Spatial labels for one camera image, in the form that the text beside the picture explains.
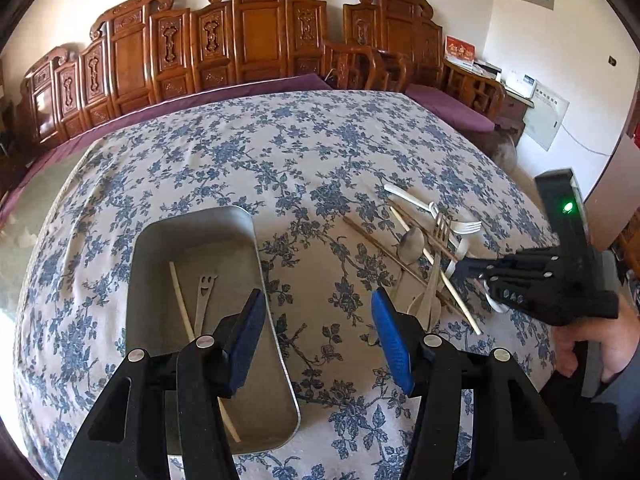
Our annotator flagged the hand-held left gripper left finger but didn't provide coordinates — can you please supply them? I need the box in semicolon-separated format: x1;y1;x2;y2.
59;287;267;480

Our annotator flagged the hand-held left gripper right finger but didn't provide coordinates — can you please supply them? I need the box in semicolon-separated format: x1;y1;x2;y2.
370;287;581;480

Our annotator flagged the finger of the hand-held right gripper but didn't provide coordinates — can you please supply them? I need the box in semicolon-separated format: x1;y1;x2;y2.
449;247;558;282
479;272;553;317

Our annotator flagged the white plastic fork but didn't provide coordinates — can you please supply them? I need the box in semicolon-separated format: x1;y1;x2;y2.
440;219;484;236

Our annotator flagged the white chopstick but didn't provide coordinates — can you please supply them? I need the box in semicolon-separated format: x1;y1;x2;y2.
168;261;242;444
389;206;483;336

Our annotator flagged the rectangular metal tray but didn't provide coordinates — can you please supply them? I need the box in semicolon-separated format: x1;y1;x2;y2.
124;205;301;457

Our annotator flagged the person's right forearm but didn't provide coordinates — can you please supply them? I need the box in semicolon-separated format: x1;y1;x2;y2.
537;357;640;466

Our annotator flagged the person's right hand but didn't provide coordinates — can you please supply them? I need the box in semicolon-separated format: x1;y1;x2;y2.
554;285;640;387

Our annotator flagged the metal fork with smiley face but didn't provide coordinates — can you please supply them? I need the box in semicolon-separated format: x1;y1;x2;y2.
193;273;220;337

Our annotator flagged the metal spoon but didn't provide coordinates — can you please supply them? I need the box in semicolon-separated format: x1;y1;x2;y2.
390;226;427;301

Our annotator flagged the brown wooden chopstick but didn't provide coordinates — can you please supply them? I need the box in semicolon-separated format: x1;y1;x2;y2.
389;199;460;263
343;218;453;313

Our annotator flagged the wooden side table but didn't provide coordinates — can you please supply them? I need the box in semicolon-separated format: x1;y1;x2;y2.
492;87;527;132

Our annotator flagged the purple sofa cushion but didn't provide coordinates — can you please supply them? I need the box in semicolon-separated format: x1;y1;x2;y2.
404;83;497;134

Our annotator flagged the white desk telephone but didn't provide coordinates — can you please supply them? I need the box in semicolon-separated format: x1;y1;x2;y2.
499;72;539;99

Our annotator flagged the blue floral tablecloth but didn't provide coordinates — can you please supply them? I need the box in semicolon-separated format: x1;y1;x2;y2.
12;89;567;480

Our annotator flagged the red desk calendar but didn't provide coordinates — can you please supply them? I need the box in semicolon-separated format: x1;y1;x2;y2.
443;35;476;69

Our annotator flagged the carved wooden sofa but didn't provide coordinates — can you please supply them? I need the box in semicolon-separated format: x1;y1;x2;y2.
343;0;507;127

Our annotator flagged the long carved wooden bench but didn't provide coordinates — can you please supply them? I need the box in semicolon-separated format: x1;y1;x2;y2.
19;0;386;147

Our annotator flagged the white wall cable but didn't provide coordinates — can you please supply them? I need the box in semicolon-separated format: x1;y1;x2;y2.
560;119;613;157

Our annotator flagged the white wall box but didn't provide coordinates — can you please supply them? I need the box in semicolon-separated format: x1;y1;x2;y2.
522;78;570;152

